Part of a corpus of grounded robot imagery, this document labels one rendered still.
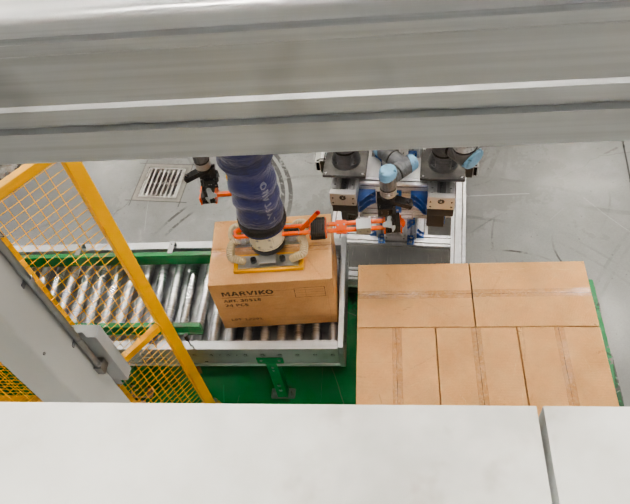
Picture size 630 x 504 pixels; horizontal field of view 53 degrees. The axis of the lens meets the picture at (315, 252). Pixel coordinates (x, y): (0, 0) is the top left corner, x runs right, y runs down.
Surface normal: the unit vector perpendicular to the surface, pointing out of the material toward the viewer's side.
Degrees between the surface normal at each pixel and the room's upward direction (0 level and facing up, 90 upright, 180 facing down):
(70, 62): 90
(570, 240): 0
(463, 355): 0
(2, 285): 90
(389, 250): 0
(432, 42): 90
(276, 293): 90
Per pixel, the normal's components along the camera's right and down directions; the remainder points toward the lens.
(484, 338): -0.11, -0.60
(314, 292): 0.00, 0.80
